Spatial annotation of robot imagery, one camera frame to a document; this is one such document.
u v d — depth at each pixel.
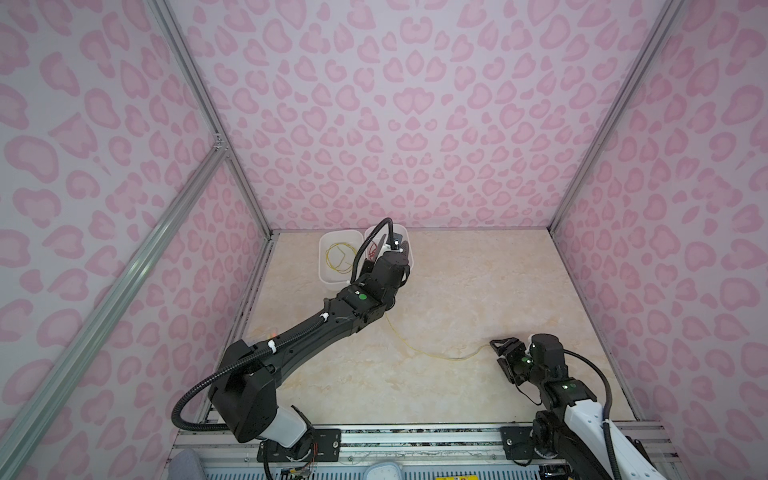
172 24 0.70
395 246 0.66
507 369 0.76
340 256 1.14
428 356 0.88
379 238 0.55
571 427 0.57
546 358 0.64
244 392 0.41
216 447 0.75
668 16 0.69
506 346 0.77
